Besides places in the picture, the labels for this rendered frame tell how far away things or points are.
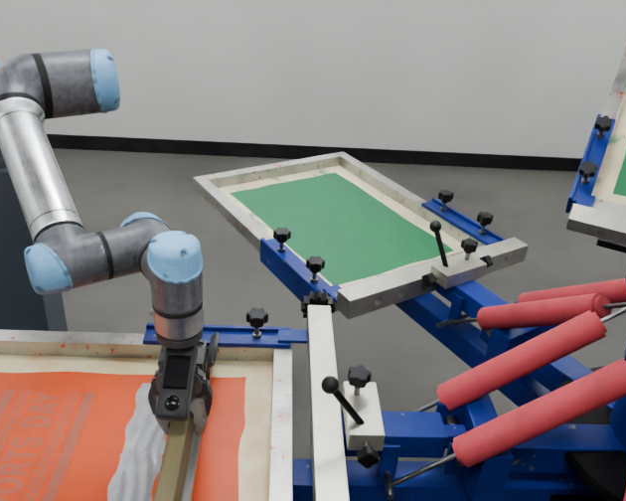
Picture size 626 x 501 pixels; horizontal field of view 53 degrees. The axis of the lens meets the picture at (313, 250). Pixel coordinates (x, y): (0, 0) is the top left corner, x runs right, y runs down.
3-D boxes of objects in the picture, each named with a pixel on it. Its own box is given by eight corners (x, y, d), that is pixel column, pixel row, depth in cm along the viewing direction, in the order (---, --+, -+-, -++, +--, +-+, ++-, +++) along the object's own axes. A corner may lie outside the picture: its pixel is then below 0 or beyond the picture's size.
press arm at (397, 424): (341, 456, 106) (344, 435, 103) (339, 430, 111) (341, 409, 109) (443, 458, 107) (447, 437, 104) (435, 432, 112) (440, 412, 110)
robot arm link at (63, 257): (-44, 43, 106) (35, 270, 85) (26, 39, 112) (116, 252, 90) (-35, 96, 115) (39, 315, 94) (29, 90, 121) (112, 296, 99)
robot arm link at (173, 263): (187, 222, 95) (211, 247, 89) (190, 283, 101) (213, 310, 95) (136, 233, 91) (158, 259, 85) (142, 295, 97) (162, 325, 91)
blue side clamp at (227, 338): (144, 364, 131) (141, 337, 127) (149, 349, 135) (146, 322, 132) (289, 368, 132) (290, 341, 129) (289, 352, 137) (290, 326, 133)
